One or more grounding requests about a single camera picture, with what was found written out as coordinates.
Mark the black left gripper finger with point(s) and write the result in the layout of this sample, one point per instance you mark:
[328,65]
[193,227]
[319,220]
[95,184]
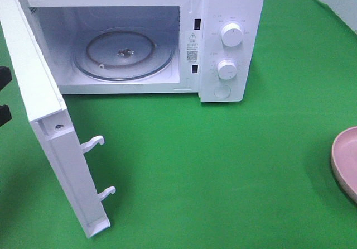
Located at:
[5,114]
[5,76]

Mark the white microwave door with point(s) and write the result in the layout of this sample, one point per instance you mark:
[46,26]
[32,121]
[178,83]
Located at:
[49,118]

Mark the white door release button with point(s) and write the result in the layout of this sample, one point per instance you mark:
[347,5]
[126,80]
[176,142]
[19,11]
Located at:
[222,91]

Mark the white timer knob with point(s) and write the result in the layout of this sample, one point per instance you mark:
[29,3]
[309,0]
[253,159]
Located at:
[226,69]

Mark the pink round plate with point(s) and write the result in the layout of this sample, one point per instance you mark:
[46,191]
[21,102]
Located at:
[343,161]

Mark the glass microwave turntable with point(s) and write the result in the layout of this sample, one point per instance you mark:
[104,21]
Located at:
[125,53]

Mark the white microwave oven body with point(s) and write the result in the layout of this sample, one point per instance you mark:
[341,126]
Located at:
[58,25]

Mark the white upper power knob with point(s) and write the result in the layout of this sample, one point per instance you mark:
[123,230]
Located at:
[231,34]

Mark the green table cloth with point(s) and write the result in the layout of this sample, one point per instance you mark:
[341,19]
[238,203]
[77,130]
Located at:
[253,174]

